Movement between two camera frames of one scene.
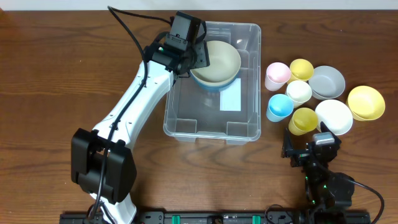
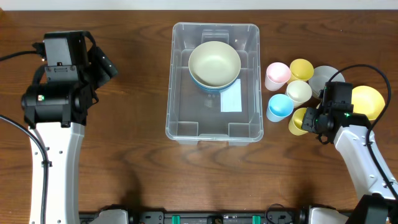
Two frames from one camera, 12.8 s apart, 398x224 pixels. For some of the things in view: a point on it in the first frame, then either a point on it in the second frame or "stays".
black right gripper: x=300 y=155 → x=307 y=122
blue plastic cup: x=280 y=107 stays
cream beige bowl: x=224 y=64 stays
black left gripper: x=202 y=54 → x=106 y=74
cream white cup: x=300 y=91 stays
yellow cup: x=303 y=120 stays
